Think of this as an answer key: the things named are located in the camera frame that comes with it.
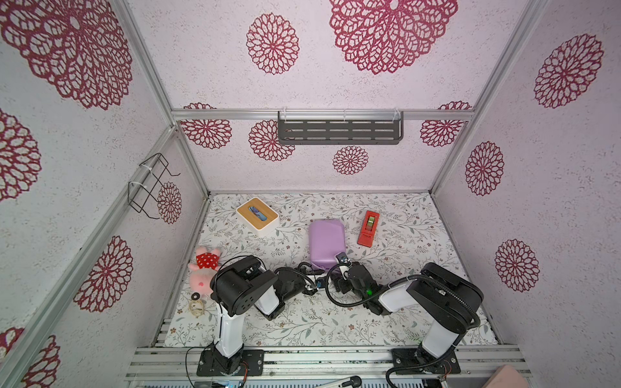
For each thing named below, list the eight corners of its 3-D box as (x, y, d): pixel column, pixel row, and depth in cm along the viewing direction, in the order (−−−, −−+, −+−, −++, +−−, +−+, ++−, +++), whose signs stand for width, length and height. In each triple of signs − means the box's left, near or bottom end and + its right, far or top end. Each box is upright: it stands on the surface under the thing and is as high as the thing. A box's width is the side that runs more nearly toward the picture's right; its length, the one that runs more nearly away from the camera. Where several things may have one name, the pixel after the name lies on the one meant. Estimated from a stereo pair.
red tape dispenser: (356, 244, 104) (359, 234, 99) (362, 220, 113) (364, 209, 107) (372, 248, 103) (376, 238, 97) (377, 223, 111) (380, 213, 106)
